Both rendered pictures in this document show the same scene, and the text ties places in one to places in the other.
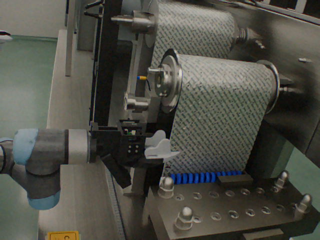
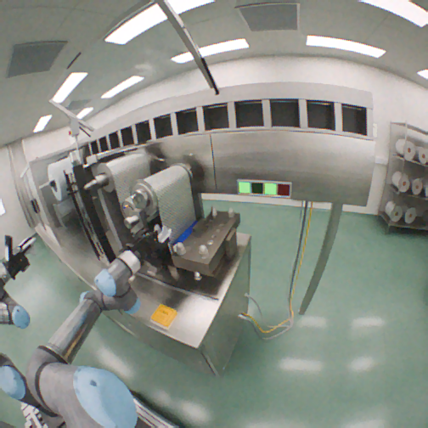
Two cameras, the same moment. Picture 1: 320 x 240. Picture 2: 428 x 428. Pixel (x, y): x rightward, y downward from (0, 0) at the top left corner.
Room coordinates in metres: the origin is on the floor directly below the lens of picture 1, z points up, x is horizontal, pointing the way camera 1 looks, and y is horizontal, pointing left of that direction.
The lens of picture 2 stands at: (0.04, 0.22, 1.45)
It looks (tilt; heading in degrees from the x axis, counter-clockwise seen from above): 27 degrees down; 317
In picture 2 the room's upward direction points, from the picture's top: 7 degrees counter-clockwise
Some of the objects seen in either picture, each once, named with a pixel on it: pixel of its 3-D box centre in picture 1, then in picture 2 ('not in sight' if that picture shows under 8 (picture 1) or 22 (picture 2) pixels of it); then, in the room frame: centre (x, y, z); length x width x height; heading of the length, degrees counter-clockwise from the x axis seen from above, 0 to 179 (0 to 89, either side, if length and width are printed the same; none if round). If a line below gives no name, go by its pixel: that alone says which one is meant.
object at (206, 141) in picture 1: (213, 145); (180, 216); (0.64, -0.14, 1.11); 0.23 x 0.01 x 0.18; 111
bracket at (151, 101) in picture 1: (137, 145); (144, 244); (0.67, 0.05, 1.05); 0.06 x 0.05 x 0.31; 111
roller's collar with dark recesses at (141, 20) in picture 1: (141, 22); (100, 180); (0.88, 0.11, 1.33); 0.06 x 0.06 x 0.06; 21
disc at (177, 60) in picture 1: (168, 80); (143, 198); (0.65, 0.00, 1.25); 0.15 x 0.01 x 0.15; 21
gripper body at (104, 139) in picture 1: (116, 143); (143, 246); (0.55, 0.08, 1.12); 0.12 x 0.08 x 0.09; 111
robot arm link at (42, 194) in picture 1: (39, 180); (121, 298); (0.51, 0.25, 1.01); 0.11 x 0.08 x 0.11; 60
